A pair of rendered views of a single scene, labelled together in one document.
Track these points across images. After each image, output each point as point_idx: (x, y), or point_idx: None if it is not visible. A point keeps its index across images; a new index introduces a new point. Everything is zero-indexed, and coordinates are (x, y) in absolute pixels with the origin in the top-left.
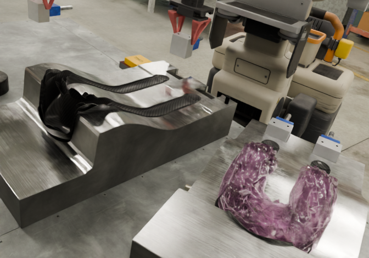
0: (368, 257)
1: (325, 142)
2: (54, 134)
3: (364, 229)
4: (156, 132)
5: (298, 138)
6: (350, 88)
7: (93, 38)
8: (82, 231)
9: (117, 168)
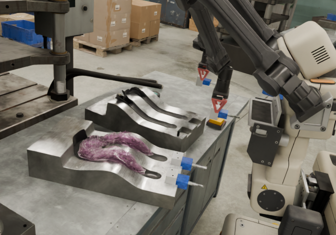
0: (106, 204)
1: (171, 170)
2: None
3: (128, 207)
4: (130, 118)
5: (180, 169)
6: None
7: (234, 108)
8: None
9: (114, 123)
